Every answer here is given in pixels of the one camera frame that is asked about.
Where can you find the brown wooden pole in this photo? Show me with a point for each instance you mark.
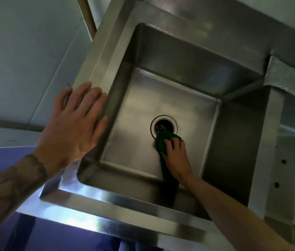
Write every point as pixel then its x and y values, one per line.
pixel 87 13

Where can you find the green scouring cloth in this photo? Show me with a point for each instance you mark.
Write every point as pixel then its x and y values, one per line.
pixel 163 139

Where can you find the person's left hand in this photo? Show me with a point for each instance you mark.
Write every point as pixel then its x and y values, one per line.
pixel 71 133

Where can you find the silver scouring sponge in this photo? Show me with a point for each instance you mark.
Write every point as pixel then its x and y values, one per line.
pixel 283 75

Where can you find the person's right forearm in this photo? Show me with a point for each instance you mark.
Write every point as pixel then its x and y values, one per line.
pixel 228 214

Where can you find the basin drain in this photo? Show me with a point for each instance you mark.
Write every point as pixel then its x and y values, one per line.
pixel 163 122

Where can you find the person's right hand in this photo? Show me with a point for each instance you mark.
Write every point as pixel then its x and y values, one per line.
pixel 177 164

